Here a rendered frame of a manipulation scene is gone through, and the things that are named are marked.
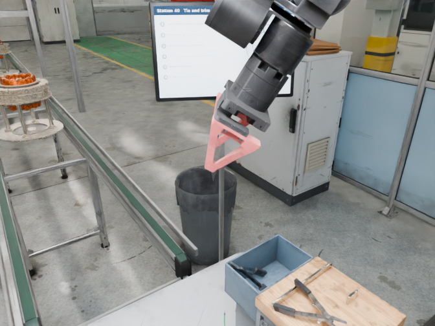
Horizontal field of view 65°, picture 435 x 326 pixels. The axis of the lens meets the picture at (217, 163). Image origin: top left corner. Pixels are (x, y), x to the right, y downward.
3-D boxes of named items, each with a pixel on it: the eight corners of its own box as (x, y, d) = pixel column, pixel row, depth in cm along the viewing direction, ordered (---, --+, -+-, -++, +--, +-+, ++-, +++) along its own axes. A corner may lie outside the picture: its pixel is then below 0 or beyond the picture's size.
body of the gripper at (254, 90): (218, 110, 41) (252, 56, 38) (221, 89, 50) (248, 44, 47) (263, 136, 43) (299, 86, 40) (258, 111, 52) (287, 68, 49)
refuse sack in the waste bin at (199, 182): (166, 220, 231) (163, 175, 215) (214, 203, 250) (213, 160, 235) (197, 253, 202) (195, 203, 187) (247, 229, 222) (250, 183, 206)
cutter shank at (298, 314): (294, 316, 61) (294, 314, 60) (295, 312, 61) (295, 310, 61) (330, 321, 59) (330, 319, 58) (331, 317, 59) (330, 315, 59)
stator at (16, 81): (6, 104, 220) (-2, 73, 211) (44, 100, 228) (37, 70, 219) (3, 114, 202) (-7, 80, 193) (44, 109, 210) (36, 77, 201)
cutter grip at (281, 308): (274, 311, 63) (272, 305, 62) (276, 307, 64) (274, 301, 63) (295, 317, 61) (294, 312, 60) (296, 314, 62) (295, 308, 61)
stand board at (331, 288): (254, 305, 67) (255, 296, 66) (316, 263, 78) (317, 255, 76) (343, 389, 53) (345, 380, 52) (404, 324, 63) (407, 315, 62)
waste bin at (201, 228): (169, 246, 240) (164, 176, 215) (214, 227, 259) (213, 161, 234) (197, 279, 212) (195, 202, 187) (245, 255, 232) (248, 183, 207)
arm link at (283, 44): (324, 36, 39) (314, 31, 44) (274, 2, 38) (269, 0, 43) (288, 87, 42) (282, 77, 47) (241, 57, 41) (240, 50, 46)
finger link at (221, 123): (184, 165, 43) (222, 104, 40) (191, 143, 50) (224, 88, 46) (230, 190, 45) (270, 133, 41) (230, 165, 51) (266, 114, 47)
